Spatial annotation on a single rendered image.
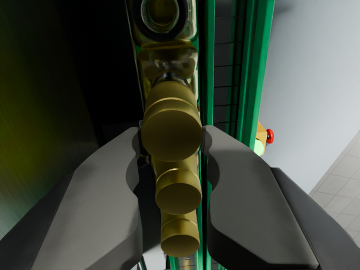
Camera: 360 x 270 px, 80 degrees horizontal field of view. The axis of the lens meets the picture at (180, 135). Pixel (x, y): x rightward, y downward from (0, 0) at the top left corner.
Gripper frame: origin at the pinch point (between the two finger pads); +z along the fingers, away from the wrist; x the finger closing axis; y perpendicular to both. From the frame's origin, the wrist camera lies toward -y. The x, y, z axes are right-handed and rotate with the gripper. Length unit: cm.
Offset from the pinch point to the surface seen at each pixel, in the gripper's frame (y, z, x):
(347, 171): 110, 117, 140
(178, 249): 11.9, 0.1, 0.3
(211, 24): -3.9, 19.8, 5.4
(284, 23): -2.4, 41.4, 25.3
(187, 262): 66, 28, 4
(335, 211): 159, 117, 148
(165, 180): 4.4, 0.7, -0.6
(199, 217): 33.2, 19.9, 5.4
